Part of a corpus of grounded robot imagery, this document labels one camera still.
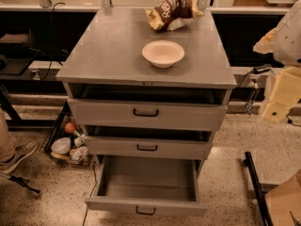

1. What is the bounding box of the grey middle drawer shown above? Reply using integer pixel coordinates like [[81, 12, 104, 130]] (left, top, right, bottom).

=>
[[85, 126, 212, 160]]

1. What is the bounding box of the red apple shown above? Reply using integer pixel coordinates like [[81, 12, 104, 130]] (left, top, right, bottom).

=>
[[64, 122, 76, 134]]

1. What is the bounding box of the black tripod foot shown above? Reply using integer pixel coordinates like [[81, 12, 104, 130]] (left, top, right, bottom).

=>
[[0, 172, 41, 197]]

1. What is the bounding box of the grey drawer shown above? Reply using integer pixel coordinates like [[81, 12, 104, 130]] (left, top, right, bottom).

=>
[[85, 126, 212, 160], [86, 155, 208, 217], [68, 93, 227, 131]]

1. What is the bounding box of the person's shoe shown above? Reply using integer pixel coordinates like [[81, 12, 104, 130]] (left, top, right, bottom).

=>
[[0, 140, 39, 173]]

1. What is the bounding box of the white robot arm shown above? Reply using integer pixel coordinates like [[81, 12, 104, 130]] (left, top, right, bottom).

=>
[[253, 0, 301, 122]]

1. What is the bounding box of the black metal bar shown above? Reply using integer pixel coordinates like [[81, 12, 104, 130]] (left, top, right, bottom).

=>
[[244, 152, 274, 226]]

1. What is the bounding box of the person's beige trouser leg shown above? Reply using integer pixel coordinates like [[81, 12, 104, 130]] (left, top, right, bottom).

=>
[[0, 108, 15, 163]]

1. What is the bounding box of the black power adapter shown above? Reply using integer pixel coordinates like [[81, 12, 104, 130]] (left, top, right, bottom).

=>
[[253, 64, 272, 74]]

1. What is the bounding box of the black floor cable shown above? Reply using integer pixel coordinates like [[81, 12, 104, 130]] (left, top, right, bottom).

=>
[[82, 162, 99, 226]]

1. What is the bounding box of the green can in basket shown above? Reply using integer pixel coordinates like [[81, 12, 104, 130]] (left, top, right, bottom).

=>
[[72, 130, 85, 147]]

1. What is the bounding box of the grey drawer cabinet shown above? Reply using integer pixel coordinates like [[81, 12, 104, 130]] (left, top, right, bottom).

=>
[[55, 7, 238, 162]]

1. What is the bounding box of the wire basket on floor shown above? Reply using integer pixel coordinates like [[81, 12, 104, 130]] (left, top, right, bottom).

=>
[[44, 112, 92, 167]]

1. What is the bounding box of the white bowl in basket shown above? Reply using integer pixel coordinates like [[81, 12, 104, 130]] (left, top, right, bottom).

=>
[[51, 137, 71, 154]]

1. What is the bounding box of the grey top drawer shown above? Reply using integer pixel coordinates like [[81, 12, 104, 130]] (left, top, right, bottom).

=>
[[68, 93, 227, 131]]

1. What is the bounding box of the crumpled white wrapper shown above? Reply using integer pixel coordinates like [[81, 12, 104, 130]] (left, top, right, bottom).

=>
[[70, 146, 88, 165]]

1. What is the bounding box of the white bowl on cabinet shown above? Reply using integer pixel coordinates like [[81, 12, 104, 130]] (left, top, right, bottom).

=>
[[142, 40, 184, 68]]

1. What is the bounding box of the brown chip bag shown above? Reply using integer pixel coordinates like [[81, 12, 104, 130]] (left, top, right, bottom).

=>
[[145, 0, 203, 31]]

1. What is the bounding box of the grey bottom drawer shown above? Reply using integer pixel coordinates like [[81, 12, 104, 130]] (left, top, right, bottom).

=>
[[86, 155, 208, 217]]

